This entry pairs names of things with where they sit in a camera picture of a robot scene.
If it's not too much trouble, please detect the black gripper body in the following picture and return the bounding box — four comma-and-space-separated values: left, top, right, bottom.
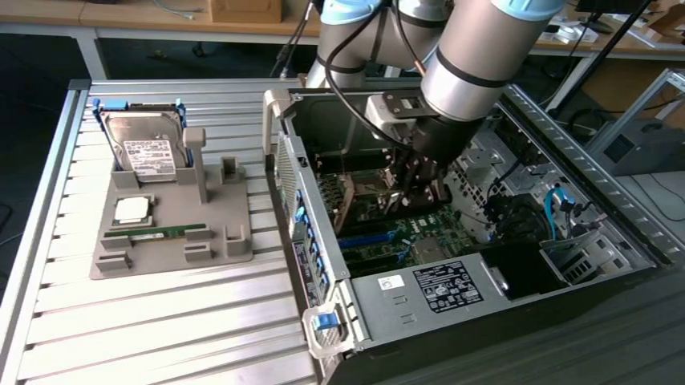
408, 115, 487, 166

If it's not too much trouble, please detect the green RAM stick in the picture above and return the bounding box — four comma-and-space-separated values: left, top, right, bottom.
103, 223, 209, 241

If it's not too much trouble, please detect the brown cardboard piece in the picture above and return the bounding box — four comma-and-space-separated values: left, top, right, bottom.
645, 3, 685, 38

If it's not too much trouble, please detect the black camera cable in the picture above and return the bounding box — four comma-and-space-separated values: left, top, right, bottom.
325, 0, 413, 142

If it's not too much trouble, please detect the silver hard disk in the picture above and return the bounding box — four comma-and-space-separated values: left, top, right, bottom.
102, 111, 185, 184

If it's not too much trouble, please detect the black expansion slot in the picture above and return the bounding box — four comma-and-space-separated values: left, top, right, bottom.
345, 255, 409, 274

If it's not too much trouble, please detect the aluminium frame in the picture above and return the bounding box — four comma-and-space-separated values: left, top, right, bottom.
585, 67, 685, 161

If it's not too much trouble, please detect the silver drive cage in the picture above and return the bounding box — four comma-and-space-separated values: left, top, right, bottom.
452, 130, 537, 196

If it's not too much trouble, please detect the black wire bundle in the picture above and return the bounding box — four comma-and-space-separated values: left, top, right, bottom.
484, 195, 553, 245

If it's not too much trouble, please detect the blue expansion slot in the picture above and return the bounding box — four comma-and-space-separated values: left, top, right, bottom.
337, 230, 398, 250

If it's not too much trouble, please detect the silver disk bay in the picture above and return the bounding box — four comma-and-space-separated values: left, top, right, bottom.
539, 230, 636, 286

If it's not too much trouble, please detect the green motherboard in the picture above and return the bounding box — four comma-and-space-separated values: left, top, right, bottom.
313, 148, 487, 278

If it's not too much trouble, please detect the blue wire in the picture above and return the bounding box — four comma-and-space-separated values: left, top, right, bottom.
543, 187, 575, 241

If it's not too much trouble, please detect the silver CPU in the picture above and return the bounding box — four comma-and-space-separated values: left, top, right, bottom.
111, 195, 158, 229

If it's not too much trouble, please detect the wooden desk with grey legs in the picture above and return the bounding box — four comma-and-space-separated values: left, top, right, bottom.
0, 0, 322, 81

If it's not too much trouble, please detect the grey power supply unit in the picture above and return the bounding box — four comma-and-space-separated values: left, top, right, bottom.
350, 256, 511, 342

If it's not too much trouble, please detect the cluttered wooden desk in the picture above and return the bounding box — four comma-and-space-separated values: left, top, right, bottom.
527, 0, 685, 116

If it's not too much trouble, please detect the black tripod pole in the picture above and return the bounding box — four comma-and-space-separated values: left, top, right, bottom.
544, 0, 663, 117

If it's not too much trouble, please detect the graphics card with metal bracket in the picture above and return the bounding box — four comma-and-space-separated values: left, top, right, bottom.
332, 168, 456, 236

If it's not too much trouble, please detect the brown cardboard box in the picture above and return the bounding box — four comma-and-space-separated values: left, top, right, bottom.
209, 0, 284, 24

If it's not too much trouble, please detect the grey computer tower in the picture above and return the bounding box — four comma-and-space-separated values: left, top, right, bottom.
599, 118, 685, 177

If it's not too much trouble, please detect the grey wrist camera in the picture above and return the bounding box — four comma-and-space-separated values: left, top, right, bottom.
365, 91, 433, 141

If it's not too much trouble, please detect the black monitor with stand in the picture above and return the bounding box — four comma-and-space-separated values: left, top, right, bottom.
575, 0, 652, 34

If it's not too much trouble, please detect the grey plastic case handle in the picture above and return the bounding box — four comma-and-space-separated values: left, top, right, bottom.
262, 90, 297, 156
301, 302, 356, 359

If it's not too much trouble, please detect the grey plastic parts rack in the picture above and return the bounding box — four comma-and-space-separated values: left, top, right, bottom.
89, 128, 257, 282

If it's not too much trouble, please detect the grey chipset heatsink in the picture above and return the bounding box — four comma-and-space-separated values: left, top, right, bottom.
414, 238, 449, 260

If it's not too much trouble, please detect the black and grey PC case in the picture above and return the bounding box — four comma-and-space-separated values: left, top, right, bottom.
262, 76, 679, 385

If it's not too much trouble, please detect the white cable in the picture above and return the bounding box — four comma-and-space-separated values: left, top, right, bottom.
151, 0, 209, 19

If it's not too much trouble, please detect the hard disk drive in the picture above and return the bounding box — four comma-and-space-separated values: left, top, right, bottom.
90, 97, 190, 169

